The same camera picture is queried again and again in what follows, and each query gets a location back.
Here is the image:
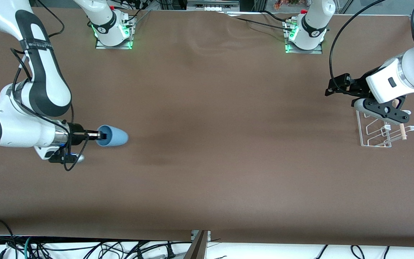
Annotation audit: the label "blue plastic cup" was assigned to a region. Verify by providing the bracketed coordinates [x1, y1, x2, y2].
[96, 124, 129, 147]

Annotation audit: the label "orange plastic parts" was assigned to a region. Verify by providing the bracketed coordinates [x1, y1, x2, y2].
[274, 0, 311, 10]

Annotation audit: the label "brown table cover sheet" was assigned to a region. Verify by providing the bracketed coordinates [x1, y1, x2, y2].
[0, 6, 414, 249]

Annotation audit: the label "white power strip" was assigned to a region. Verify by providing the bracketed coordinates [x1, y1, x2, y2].
[187, 0, 240, 12]

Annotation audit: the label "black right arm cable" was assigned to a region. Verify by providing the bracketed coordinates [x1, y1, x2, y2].
[10, 0, 89, 172]

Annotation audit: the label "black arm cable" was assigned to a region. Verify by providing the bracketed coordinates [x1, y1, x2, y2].
[10, 0, 89, 172]
[329, 0, 387, 85]

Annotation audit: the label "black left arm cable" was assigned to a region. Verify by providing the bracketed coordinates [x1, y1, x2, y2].
[329, 0, 387, 85]

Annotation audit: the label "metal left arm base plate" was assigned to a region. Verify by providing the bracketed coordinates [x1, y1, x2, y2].
[284, 20, 323, 54]

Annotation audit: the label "white wire cup rack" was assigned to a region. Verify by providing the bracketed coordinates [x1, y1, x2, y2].
[356, 100, 414, 148]

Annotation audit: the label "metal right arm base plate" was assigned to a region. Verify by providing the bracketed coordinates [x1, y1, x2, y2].
[95, 16, 134, 50]

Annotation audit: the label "black base cable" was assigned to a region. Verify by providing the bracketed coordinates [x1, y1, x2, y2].
[225, 10, 294, 32]

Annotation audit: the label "black cable with plug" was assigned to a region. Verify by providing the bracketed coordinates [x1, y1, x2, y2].
[132, 240, 179, 259]

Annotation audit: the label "aluminium frame post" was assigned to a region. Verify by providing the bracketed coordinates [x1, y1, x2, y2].
[184, 230, 212, 259]

